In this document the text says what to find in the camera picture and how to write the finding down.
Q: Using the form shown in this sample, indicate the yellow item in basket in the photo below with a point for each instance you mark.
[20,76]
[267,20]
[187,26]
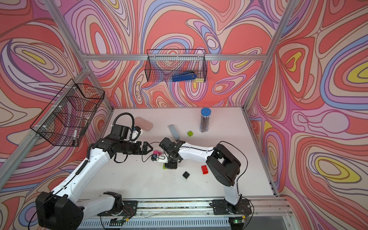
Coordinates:
[198,80]

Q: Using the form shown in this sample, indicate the blue and cream stapler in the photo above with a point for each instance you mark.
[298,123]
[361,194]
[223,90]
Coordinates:
[174,133]

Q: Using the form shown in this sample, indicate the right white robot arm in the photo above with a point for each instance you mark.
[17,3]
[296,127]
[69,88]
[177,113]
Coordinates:
[220,161]

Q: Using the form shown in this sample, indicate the blue stapler in basket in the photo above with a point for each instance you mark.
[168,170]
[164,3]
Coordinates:
[184,76]

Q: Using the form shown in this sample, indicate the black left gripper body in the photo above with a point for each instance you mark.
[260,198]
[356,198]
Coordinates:
[128,147]

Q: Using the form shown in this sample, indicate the blue lid pencil tube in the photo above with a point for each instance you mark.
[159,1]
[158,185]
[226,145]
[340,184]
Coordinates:
[204,122]

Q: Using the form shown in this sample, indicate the back wire basket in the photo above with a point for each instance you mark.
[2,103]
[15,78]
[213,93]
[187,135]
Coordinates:
[162,64]

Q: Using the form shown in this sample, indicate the pink lego brick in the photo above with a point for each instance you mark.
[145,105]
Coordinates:
[155,152]

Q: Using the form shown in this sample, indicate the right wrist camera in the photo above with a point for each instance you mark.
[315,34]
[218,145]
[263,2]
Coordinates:
[159,158]

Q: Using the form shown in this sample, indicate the marker pen in basket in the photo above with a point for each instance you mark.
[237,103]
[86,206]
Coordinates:
[74,140]

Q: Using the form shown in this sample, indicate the pink glasses case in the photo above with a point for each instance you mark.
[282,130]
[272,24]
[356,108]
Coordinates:
[143,124]

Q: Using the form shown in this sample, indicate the black lego brick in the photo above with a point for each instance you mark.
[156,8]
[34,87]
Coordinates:
[186,175]

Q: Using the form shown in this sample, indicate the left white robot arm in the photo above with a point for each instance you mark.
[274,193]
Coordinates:
[60,209]

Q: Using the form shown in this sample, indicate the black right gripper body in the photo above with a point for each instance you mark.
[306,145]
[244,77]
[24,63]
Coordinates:
[172,163]

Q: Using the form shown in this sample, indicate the wire basket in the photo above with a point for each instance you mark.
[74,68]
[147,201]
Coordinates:
[162,64]
[74,107]

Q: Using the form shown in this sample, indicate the red lego brick right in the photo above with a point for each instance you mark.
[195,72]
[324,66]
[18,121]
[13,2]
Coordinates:
[204,169]

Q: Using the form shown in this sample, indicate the left wire basket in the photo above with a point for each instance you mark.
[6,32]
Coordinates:
[74,107]

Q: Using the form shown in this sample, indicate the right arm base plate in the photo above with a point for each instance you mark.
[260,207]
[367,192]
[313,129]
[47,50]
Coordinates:
[222,207]

